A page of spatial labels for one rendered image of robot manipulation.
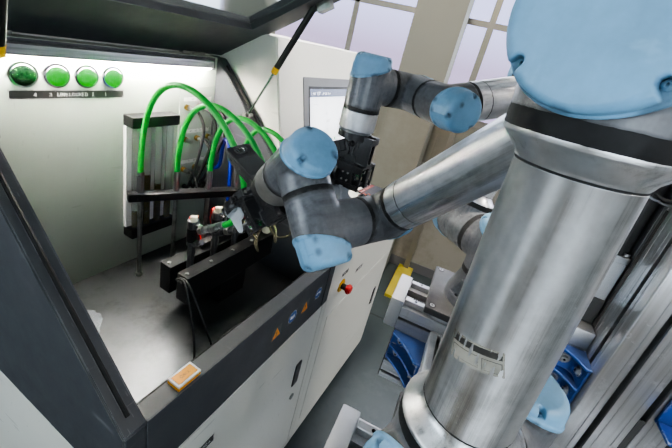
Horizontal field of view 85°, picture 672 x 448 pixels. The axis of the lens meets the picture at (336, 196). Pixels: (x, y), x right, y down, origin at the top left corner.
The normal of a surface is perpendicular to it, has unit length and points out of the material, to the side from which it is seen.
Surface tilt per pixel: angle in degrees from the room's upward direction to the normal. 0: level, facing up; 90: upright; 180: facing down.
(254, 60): 90
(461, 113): 90
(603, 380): 90
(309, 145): 45
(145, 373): 0
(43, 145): 90
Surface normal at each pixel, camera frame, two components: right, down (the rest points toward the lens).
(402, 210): -0.60, 0.43
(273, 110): -0.47, 0.25
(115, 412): 0.74, -0.41
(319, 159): 0.50, -0.33
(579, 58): -0.72, -0.08
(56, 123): 0.85, 0.37
